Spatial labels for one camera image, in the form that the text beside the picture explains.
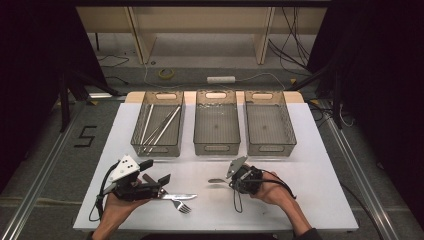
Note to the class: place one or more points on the white chopstick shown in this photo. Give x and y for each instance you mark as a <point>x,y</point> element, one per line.
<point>147,125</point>
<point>166,126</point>

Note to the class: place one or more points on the metal floor rail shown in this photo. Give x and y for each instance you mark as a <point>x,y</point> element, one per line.
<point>43,173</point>
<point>360,173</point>

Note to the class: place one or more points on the white table mat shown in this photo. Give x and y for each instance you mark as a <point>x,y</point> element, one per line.
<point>316,166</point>

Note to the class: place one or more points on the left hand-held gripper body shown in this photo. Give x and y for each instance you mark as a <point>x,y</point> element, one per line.
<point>140,193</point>

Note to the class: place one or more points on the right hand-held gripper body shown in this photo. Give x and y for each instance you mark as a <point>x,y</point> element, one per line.
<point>250,180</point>

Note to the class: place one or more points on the metal spoon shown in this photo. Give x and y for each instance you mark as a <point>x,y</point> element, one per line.
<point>216,181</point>

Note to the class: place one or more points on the black curtain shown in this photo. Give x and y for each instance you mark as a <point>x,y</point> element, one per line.
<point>383,83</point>
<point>33,66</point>

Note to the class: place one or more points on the clear grey plastic bin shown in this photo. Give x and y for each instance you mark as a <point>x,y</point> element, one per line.
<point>158,100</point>
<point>216,128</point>
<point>268,128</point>

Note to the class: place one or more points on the person's right hand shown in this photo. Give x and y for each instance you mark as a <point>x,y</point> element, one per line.
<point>273,191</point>

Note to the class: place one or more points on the white power strip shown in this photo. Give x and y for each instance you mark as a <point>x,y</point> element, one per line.
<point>220,79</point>

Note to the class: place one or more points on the beige wooden desk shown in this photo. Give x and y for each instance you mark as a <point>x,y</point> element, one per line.
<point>200,20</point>

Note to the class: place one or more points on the black metal stand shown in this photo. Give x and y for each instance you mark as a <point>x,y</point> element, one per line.
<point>337,100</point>
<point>64,100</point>

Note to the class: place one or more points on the metal fork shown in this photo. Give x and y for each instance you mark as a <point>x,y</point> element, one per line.
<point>182,207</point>

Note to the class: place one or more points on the yellow tape roll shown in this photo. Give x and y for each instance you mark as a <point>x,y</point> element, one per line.
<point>166,73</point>

